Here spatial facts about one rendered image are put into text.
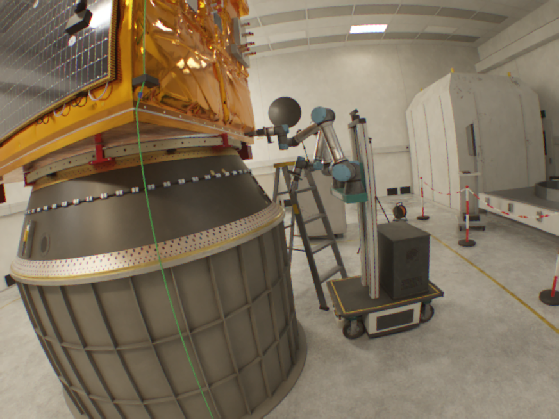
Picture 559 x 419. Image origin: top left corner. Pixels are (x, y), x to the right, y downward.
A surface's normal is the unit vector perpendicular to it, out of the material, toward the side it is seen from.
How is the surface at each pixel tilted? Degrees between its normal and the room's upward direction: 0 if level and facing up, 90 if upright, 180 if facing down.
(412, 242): 90
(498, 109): 90
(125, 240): 62
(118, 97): 97
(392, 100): 90
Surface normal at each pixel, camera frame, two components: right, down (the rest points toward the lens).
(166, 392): 0.36, 0.10
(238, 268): 0.78, 0.00
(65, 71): -0.14, 0.18
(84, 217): 0.11, -0.34
